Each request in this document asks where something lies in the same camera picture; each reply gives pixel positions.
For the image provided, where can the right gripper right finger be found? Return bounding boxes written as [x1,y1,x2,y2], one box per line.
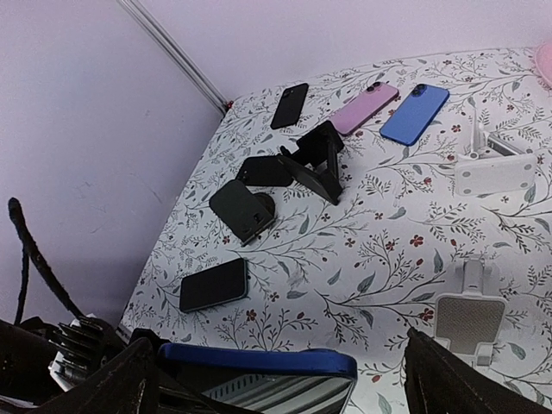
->
[405,328,548,414]

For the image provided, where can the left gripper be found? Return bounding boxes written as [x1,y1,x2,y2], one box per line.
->
[1,317,121,405]

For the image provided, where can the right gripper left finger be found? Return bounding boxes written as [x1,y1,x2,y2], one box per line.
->
[30,338,160,414]

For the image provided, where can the white grey folding stand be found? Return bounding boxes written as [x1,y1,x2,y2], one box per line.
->
[433,256,507,367]

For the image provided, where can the black phone teal edge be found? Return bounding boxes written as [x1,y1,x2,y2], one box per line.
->
[179,258,249,313]

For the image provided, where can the black phone blue edge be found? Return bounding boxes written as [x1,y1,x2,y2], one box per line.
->
[158,343,357,413]

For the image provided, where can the dark grey phone stand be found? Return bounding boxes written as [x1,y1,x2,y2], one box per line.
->
[209,179,275,246]

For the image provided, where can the white flat folding stand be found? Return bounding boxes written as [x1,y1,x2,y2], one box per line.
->
[454,113,537,196]

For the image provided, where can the black folding phone stand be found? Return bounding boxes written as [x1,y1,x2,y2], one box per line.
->
[277,121,344,205]

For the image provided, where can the black phone far left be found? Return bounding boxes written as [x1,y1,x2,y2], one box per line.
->
[236,155,293,187]

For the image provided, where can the blue phone face down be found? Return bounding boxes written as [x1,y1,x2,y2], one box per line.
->
[379,84,449,147]

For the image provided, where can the pink phone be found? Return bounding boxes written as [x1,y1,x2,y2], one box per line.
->
[329,82,399,136]

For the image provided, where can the small black phone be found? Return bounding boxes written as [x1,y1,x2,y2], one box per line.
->
[270,83,309,130]

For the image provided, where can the floral patterned table mat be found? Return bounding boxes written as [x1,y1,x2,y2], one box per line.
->
[120,47,551,413]

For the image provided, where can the pink plastic plate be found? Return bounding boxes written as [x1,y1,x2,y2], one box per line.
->
[534,41,552,87]

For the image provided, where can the left black cable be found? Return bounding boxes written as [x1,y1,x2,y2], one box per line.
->
[7,197,85,324]

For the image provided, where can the left aluminium frame post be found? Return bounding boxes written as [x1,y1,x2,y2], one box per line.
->
[117,0,228,116]

